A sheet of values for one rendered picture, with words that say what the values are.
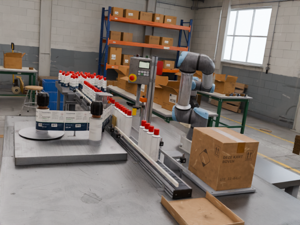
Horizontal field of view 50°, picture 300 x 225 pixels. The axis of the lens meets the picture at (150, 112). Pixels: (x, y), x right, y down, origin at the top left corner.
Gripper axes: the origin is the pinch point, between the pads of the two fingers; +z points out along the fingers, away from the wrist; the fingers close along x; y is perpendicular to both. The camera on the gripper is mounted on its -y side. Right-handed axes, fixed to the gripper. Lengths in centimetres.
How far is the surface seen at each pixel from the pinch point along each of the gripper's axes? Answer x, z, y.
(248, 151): 24, -7, -97
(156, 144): 60, 1, -59
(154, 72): 44, -38, -12
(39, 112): 121, -4, 3
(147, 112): 45.6, -8.2, -11.8
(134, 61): 57, -44, -4
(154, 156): 61, 8, -59
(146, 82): 49, -30, -10
